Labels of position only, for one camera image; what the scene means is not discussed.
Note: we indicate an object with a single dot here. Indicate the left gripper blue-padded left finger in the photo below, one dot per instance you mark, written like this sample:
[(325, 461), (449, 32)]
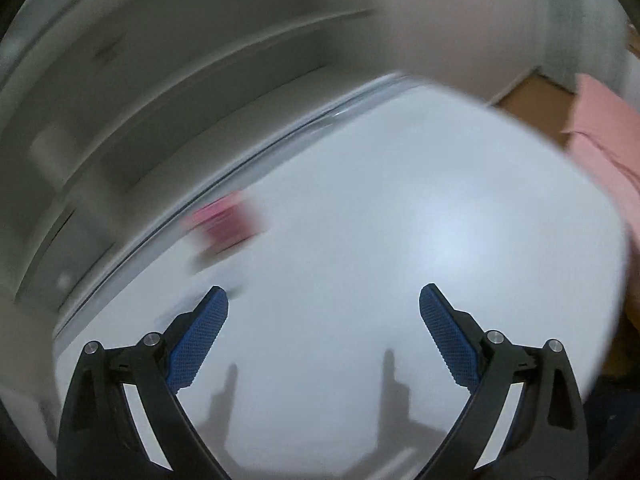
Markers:
[(98, 438)]

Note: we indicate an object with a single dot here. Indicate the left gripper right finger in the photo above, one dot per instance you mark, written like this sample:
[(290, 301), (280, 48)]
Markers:
[(547, 435)]

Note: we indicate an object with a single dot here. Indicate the pink popsicle candy box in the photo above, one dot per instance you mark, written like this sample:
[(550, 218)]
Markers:
[(223, 225)]

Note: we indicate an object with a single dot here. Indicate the white desk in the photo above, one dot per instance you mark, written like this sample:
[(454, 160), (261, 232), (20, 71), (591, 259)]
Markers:
[(324, 368)]

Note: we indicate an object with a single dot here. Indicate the pink bed blanket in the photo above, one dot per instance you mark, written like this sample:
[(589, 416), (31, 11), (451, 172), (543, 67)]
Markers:
[(603, 138)]

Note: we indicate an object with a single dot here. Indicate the white shelf unit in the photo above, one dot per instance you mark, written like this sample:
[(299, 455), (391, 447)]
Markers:
[(99, 96)]

